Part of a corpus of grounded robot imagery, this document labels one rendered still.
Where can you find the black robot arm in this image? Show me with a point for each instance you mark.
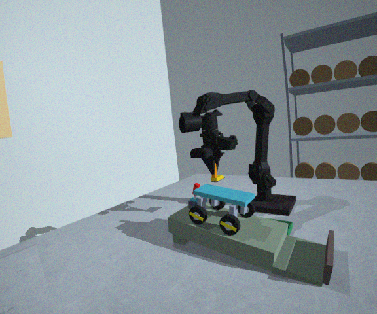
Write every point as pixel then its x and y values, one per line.
pixel 263 113

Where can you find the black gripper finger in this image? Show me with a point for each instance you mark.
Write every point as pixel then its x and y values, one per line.
pixel 210 163
pixel 218 159

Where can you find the green tray rim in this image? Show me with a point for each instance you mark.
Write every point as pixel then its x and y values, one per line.
pixel 290 225

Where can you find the blue wheeled trolley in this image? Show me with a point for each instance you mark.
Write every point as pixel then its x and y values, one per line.
pixel 240 202

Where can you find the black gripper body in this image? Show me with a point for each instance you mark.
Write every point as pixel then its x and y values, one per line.
pixel 207 149

